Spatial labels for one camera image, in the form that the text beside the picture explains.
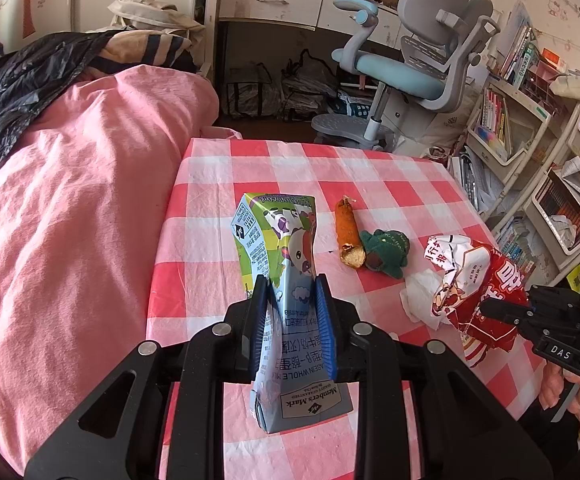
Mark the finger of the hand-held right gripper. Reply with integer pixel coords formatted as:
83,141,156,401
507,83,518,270
526,284,580,312
480,296,578,343

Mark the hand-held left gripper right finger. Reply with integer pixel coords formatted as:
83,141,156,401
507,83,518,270
312,272,553,480

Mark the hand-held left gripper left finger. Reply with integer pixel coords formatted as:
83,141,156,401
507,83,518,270
24,274,271,480

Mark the red snack wrapper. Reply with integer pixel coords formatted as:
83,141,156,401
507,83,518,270
422,234,531,368

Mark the large white tissue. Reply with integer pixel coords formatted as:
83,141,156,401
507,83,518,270
400,267,451,331

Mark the blue green milk carton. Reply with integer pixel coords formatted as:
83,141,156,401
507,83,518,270
231,191,355,435

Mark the person's right hand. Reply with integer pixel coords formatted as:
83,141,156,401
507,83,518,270
537,360,580,441

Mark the row of colourful books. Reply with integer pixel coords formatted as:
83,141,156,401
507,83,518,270
495,217,536,271

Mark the row of dark books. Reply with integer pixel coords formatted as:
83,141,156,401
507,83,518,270
537,177,580,233

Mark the green plush toy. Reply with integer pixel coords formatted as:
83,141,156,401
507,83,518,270
360,229,411,277

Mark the stack of papers and binders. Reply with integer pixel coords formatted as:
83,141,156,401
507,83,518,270
450,155,496,211

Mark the white tiered bookshelf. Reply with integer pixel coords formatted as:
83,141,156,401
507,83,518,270
495,102,580,281
462,75,553,221

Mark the red white checked tablecloth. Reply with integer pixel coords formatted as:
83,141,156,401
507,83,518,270
146,137,546,480

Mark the row of upright books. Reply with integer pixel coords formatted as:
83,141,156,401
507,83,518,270
480,90,513,158

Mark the white tote bag tree print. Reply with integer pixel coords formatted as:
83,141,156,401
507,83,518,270
405,95,476,161

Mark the pink blanket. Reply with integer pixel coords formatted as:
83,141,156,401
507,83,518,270
0,66,221,476

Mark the white drawer cabinet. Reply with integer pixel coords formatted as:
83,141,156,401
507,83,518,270
385,95,415,146

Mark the blue white printed bag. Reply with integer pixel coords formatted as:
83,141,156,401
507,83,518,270
330,92,375,121

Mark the clear storage bag black trim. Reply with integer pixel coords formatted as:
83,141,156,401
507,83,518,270
280,50,341,123
227,62,275,121

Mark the row of tall books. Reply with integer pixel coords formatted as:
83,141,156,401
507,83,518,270
500,2,541,86

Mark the grey blue office chair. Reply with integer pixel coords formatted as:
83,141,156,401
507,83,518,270
311,0,502,153

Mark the white desk with drawers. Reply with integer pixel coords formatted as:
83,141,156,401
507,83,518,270
210,0,405,126

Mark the beige canvas bag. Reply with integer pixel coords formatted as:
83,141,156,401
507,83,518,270
107,0,205,36

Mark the black puffer jacket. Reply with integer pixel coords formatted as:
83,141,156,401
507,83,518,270
0,30,130,168

